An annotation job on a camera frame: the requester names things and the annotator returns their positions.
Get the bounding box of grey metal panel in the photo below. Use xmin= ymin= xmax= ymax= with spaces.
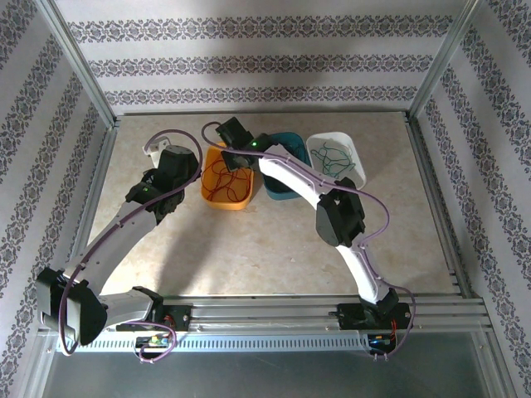
xmin=41 ymin=351 xmax=499 ymax=398

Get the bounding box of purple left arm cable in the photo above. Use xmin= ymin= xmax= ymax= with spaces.
xmin=57 ymin=129 xmax=204 ymax=366

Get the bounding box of small circuit board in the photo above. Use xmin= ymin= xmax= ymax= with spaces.
xmin=367 ymin=332 xmax=396 ymax=348
xmin=136 ymin=334 xmax=172 ymax=349

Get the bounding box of orange plastic bin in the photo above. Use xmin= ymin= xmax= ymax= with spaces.
xmin=200 ymin=142 xmax=255 ymax=211

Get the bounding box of grey slotted cable duct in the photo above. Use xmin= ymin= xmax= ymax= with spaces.
xmin=56 ymin=332 xmax=402 ymax=353

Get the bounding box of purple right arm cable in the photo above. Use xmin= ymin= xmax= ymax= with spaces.
xmin=202 ymin=122 xmax=416 ymax=362

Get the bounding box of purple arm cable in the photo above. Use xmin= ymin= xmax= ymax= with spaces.
xmin=57 ymin=129 xmax=204 ymax=366
xmin=202 ymin=122 xmax=416 ymax=362

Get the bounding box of thin green cable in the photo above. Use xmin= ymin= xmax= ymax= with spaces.
xmin=319 ymin=155 xmax=357 ymax=178
xmin=310 ymin=142 xmax=352 ymax=169

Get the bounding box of aluminium frame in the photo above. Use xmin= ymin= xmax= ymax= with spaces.
xmin=16 ymin=0 xmax=515 ymax=398

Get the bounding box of white plastic bin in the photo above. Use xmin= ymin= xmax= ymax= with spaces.
xmin=305 ymin=131 xmax=368 ymax=191

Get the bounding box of teal plastic bin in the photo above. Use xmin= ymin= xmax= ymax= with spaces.
xmin=261 ymin=131 xmax=313 ymax=201

